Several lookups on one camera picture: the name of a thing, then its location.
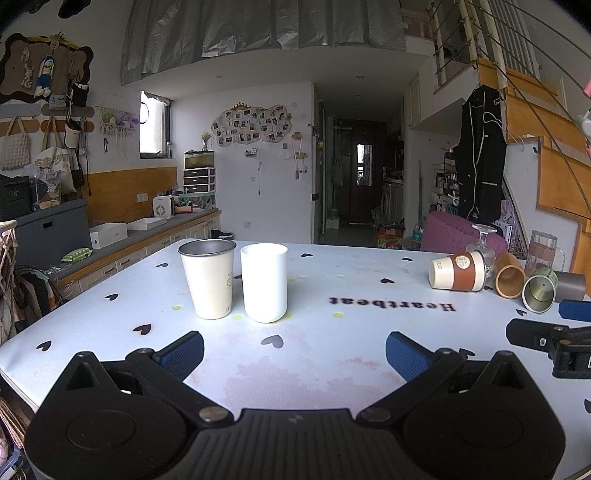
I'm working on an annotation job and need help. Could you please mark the cream knitted tote bag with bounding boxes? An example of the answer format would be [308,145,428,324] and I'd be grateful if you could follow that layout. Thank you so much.
[0,115,32,172]

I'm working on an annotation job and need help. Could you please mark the woven basket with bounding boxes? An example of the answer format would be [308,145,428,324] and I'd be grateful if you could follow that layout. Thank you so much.
[0,220,20,344]

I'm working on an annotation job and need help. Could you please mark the pink quilted chair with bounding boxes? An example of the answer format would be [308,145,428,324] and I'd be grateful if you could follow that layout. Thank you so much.
[420,211,509,256]

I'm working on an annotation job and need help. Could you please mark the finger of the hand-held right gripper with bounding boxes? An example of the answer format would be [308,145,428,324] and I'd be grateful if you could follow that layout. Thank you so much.
[505,318,591,352]
[558,299,591,322]

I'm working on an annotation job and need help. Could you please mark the clear wine glass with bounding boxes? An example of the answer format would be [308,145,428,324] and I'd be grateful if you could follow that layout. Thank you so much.
[471,223,498,273]

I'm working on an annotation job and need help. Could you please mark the silver curtain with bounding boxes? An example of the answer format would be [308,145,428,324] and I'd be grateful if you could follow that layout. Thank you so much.
[120,0,407,87]

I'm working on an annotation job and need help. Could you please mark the low cabinet with grey top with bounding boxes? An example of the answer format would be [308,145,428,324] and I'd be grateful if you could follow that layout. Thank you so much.
[50,209,223,301]

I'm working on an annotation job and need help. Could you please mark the brown wall board with toys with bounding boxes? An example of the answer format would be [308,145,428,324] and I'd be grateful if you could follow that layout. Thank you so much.
[0,31,94,106]

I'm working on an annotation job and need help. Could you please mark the wooden cup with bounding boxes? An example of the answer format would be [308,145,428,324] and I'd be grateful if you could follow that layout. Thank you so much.
[494,251,527,300]

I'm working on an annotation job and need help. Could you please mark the black jacket with white trim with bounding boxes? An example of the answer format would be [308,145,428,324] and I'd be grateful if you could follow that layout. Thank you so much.
[452,85,508,223]

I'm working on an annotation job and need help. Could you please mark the small drawer unit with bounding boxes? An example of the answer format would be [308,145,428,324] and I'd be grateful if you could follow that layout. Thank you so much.
[183,167,217,195]

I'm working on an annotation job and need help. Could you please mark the glass pitcher with brown band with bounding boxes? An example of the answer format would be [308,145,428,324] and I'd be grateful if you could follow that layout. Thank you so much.
[525,230,567,280]

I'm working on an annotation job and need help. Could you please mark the grey metal cup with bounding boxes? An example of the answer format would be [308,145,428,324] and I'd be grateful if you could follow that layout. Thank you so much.
[522,270,587,314]

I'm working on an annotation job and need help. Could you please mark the cream cup with steel rim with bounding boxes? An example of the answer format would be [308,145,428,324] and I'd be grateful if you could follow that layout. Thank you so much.
[178,239,237,320]

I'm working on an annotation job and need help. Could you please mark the plain white cup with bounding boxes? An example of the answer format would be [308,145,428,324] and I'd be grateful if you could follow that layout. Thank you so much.
[240,243,289,323]

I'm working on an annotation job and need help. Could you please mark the white stair railing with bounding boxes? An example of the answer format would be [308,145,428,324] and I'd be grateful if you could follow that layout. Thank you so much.
[424,0,542,88]

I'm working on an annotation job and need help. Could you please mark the washing machine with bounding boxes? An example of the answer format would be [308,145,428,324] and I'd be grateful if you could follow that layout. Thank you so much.
[381,182,405,223]

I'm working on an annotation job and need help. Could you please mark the white heart-print tablecloth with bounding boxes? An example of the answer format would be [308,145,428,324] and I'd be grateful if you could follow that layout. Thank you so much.
[0,238,591,480]

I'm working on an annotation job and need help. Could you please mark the grey storage box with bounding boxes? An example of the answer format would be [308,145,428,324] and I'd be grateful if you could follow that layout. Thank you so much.
[0,198,92,278]

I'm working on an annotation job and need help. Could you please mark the cloud-shaped photo board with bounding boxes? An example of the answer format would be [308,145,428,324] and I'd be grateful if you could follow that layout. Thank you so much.
[211,103,293,148]

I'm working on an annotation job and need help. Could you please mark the window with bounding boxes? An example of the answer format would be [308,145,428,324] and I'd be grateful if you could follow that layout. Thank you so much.
[139,89,174,161]

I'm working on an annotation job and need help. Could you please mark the printed canvas tote bag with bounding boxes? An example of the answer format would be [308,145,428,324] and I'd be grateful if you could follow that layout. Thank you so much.
[33,117,77,196]

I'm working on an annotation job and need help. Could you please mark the flat white box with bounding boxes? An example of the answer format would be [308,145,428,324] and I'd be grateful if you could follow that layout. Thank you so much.
[126,215,167,232]

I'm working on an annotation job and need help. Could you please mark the white cardboard box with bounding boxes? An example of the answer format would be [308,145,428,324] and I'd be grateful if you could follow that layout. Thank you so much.
[89,222,129,250]

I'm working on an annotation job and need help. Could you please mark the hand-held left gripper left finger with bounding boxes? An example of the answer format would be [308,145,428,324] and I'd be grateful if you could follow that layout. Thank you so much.
[59,330,235,428]

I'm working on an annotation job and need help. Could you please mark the cream cup with brown sleeve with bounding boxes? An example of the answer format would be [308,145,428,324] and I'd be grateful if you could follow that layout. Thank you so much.
[428,251,488,292]

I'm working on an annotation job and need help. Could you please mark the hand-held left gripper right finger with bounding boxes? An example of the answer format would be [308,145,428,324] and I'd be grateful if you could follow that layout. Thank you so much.
[356,331,529,427]

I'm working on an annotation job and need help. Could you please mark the red snack carton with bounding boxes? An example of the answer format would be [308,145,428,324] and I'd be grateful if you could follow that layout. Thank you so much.
[377,223,407,250]

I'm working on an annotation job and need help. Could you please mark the wooden staircase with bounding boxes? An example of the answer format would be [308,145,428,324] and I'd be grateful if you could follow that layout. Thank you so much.
[477,57,591,297]

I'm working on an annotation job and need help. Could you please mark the glass fish tank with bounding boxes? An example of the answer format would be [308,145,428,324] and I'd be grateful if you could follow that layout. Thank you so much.
[183,150,216,169]

